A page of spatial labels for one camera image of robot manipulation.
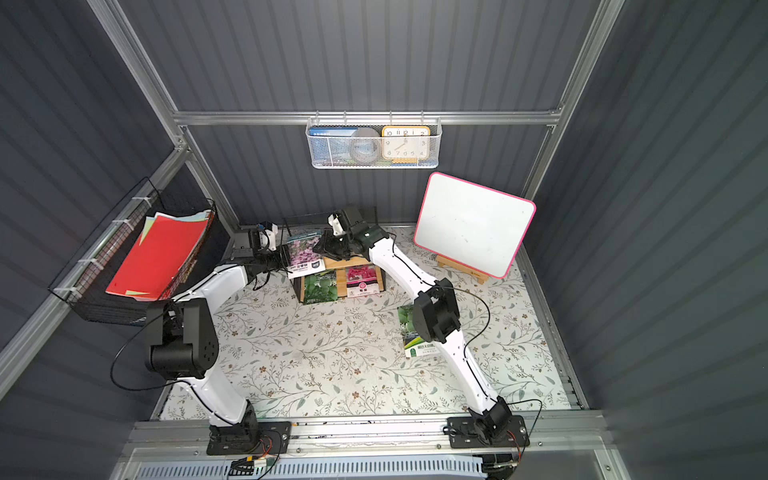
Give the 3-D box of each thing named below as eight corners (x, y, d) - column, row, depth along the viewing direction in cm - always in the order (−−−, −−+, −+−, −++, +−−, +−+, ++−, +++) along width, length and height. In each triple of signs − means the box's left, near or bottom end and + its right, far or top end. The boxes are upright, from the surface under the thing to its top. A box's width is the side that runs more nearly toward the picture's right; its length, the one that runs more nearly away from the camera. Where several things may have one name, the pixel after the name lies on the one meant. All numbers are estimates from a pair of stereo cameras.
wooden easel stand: (434, 265, 110) (435, 257, 106) (437, 260, 111) (438, 253, 107) (484, 288, 103) (487, 280, 99) (486, 283, 104) (489, 276, 101)
